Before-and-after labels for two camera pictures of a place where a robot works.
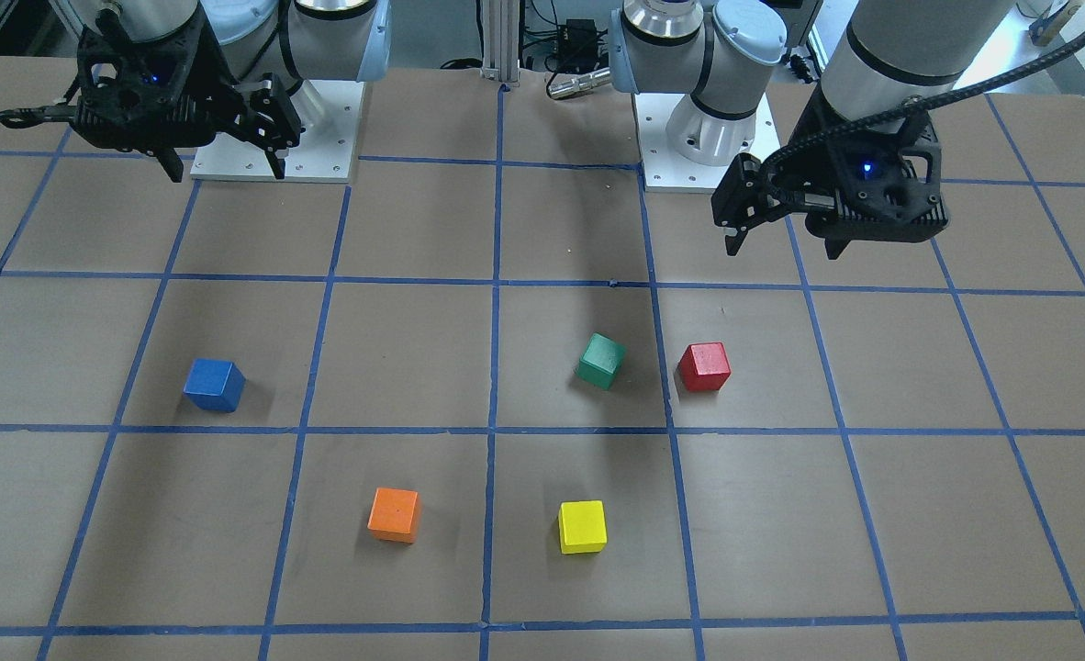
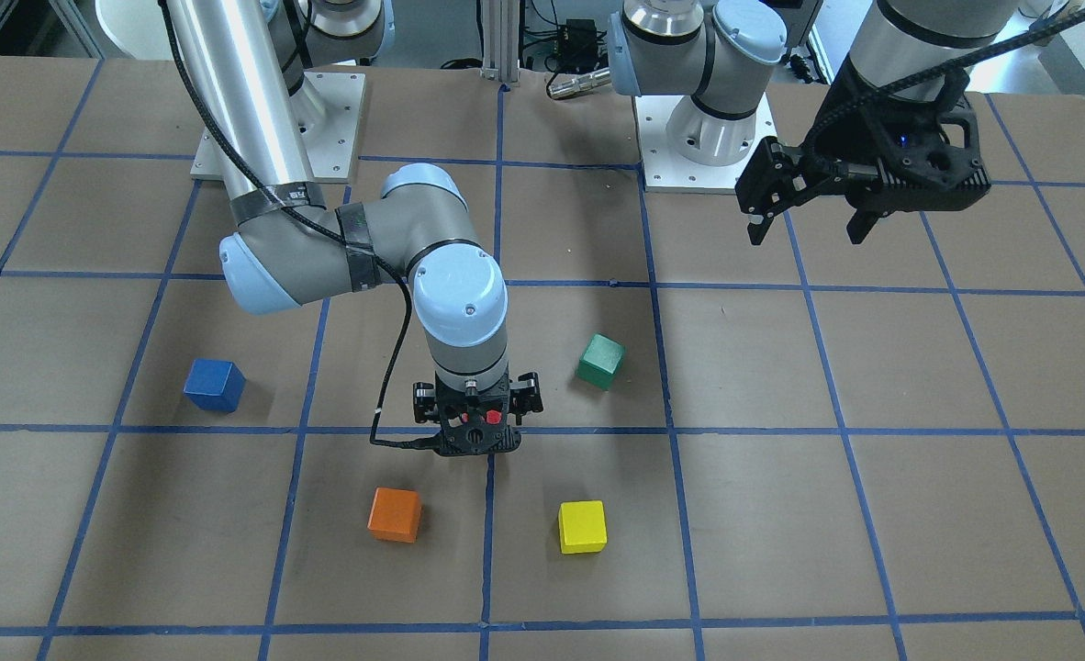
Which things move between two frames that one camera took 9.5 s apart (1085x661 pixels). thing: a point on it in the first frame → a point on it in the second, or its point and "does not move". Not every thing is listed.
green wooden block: (601, 362) does not move
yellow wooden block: (582, 527) does not move
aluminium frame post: (500, 20) does not move
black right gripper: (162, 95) → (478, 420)
